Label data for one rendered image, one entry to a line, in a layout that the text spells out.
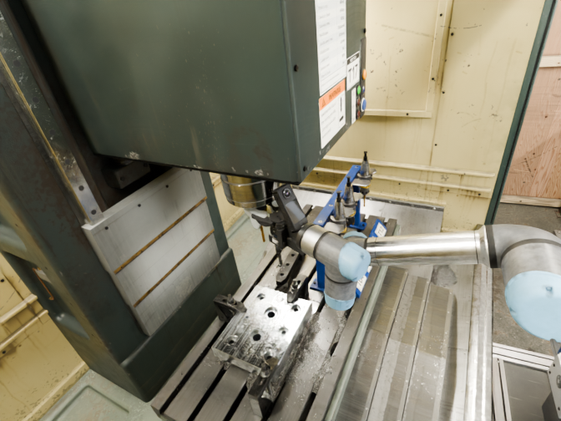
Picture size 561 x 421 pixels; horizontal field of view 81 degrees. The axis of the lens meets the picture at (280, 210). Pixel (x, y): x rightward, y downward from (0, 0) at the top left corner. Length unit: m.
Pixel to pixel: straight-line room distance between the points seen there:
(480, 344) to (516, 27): 1.16
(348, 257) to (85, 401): 1.38
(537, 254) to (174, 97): 0.75
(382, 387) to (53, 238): 1.14
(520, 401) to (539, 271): 1.41
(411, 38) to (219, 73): 1.14
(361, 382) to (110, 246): 0.95
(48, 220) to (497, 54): 1.65
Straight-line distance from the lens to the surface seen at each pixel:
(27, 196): 1.05
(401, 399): 1.33
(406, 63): 1.68
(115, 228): 1.14
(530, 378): 2.18
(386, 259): 0.87
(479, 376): 1.37
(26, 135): 1.03
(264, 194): 0.81
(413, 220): 1.90
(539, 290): 0.71
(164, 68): 0.74
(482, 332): 1.48
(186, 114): 0.74
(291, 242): 0.85
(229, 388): 1.19
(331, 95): 0.75
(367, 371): 1.35
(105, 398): 1.75
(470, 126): 1.74
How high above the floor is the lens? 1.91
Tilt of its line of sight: 33 degrees down
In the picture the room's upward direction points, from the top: 8 degrees counter-clockwise
